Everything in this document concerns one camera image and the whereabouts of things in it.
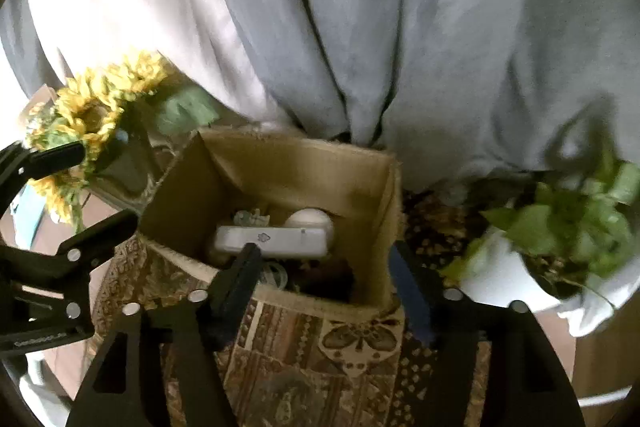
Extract white remote control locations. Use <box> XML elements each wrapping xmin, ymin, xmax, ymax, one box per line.
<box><xmin>214</xmin><ymin>225</ymin><xmax>330</xmax><ymax>259</ymax></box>

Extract white smiley round toy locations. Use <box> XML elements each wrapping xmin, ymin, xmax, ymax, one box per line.
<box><xmin>284</xmin><ymin>208</ymin><xmax>335</xmax><ymax>249</ymax></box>

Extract blue cloth bundle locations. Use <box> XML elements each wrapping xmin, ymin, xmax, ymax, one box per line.
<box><xmin>10</xmin><ymin>184</ymin><xmax>46</xmax><ymax>251</ymax></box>

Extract white curved floor lamp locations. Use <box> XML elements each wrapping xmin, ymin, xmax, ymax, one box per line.
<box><xmin>578</xmin><ymin>386</ymin><xmax>632</xmax><ymax>409</ymax></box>

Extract sunflower bouquet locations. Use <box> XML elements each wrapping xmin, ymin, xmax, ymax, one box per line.
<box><xmin>25</xmin><ymin>51</ymin><xmax>224</xmax><ymax>231</ymax></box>

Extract grey-green ribbed vase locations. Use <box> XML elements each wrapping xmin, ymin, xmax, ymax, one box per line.
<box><xmin>89</xmin><ymin>128</ymin><xmax>163</xmax><ymax>213</ymax></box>

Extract patterned oriental rug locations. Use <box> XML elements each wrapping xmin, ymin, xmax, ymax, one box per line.
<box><xmin>82</xmin><ymin>192</ymin><xmax>491</xmax><ymax>426</ymax></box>

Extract clear glass item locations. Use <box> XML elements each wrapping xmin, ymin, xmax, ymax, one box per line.
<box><xmin>259</xmin><ymin>262</ymin><xmax>288</xmax><ymax>291</ymax></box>

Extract white pot green plant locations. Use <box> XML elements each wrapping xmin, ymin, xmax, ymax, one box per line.
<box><xmin>439</xmin><ymin>143</ymin><xmax>639</xmax><ymax>338</ymax></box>

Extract beige sheer curtain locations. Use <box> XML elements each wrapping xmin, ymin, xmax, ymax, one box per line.
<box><xmin>28</xmin><ymin>0</ymin><xmax>292</xmax><ymax>126</ymax></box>

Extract open cardboard box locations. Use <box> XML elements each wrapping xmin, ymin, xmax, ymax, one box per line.
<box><xmin>139</xmin><ymin>127</ymin><xmax>402</xmax><ymax>322</ymax></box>

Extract grey curtain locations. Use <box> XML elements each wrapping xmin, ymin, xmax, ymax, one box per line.
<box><xmin>1</xmin><ymin>0</ymin><xmax>639</xmax><ymax>190</ymax></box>

